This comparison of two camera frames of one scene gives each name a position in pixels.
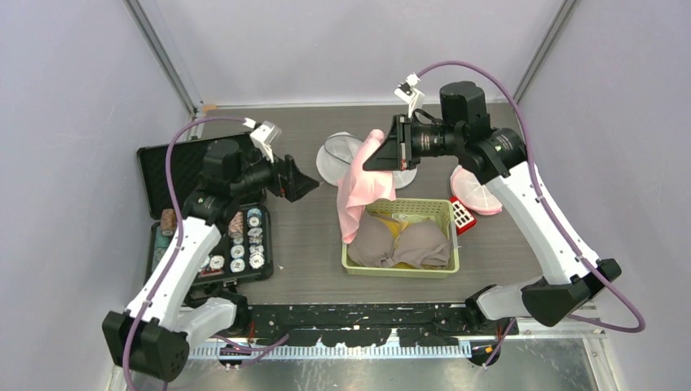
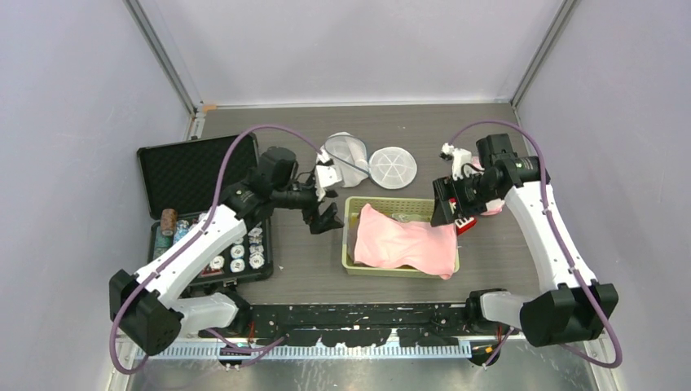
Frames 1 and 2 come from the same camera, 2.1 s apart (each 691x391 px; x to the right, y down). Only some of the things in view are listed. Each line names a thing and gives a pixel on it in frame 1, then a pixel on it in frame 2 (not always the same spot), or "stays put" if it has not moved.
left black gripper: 288,182 -> 320,223
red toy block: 464,218 stays put
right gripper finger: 386,156 -> 446,208
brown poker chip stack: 168,221 stays put
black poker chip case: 244,251 stays put
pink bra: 358,187 -> 382,241
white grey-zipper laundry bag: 336,154 stays put
